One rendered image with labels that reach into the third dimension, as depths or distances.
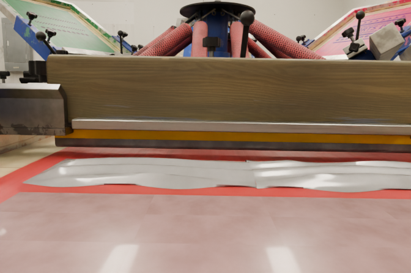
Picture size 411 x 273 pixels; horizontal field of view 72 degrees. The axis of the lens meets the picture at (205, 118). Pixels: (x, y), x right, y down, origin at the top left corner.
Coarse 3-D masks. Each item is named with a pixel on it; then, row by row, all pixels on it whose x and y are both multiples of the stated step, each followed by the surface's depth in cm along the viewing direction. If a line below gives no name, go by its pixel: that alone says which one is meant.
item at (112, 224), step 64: (0, 192) 20; (64, 192) 20; (128, 192) 20; (192, 192) 20; (256, 192) 21; (0, 256) 13; (64, 256) 13; (128, 256) 13; (192, 256) 13; (256, 256) 13
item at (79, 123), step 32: (96, 128) 28; (128, 128) 28; (160, 128) 28; (192, 128) 28; (224, 128) 28; (256, 128) 28; (288, 128) 28; (320, 128) 28; (352, 128) 28; (384, 128) 28
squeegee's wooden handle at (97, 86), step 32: (64, 64) 29; (96, 64) 29; (128, 64) 29; (160, 64) 29; (192, 64) 29; (224, 64) 29; (256, 64) 29; (288, 64) 29; (320, 64) 29; (352, 64) 29; (384, 64) 29; (96, 96) 29; (128, 96) 29; (160, 96) 29; (192, 96) 29; (224, 96) 29; (256, 96) 29; (288, 96) 29; (320, 96) 29; (352, 96) 29; (384, 96) 29
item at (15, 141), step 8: (0, 136) 30; (8, 136) 31; (16, 136) 32; (24, 136) 34; (32, 136) 35; (40, 136) 37; (48, 136) 39; (0, 144) 30; (8, 144) 31; (16, 144) 32; (24, 144) 34; (0, 152) 30
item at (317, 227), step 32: (256, 160) 29; (320, 160) 30; (352, 160) 30; (384, 160) 30; (288, 192) 21; (320, 192) 21; (352, 192) 21; (384, 192) 21; (288, 224) 16; (320, 224) 16; (352, 224) 16; (384, 224) 16; (320, 256) 13; (352, 256) 13; (384, 256) 13
